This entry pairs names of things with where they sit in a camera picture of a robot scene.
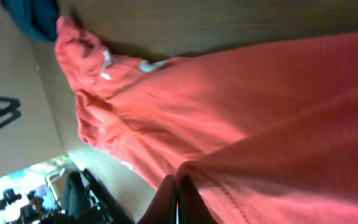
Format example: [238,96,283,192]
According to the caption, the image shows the navy garment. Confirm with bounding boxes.
[0,0,60,42]

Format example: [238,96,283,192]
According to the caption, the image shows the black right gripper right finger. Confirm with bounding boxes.
[177,176,217,224]

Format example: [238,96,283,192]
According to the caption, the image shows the black equipment in background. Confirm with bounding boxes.
[0,168,134,224]

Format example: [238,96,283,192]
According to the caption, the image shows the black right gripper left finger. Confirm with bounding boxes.
[137,175,177,224]

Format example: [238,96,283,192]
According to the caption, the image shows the red soccer t-shirt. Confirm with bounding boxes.
[55,16,358,223]

